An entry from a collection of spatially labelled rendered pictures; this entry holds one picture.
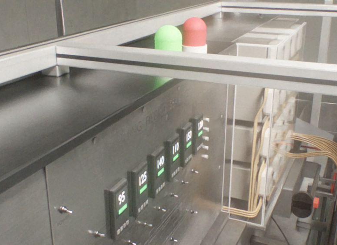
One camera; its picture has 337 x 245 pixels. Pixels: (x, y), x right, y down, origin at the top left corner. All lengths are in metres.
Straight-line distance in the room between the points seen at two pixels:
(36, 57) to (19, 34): 3.79
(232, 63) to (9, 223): 0.41
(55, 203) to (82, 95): 0.22
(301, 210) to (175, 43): 1.00
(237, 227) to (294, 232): 0.64
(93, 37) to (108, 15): 4.96
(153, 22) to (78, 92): 0.51
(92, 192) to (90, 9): 4.96
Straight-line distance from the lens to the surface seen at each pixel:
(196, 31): 1.06
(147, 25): 1.21
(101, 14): 5.80
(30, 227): 0.60
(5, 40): 4.50
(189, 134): 1.01
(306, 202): 1.73
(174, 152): 0.95
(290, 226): 2.08
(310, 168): 2.05
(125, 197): 0.77
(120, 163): 0.76
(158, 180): 0.89
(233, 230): 1.42
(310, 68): 0.70
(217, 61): 0.73
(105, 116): 0.65
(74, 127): 0.62
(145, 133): 0.82
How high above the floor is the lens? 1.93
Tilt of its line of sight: 20 degrees down
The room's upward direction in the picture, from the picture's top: straight up
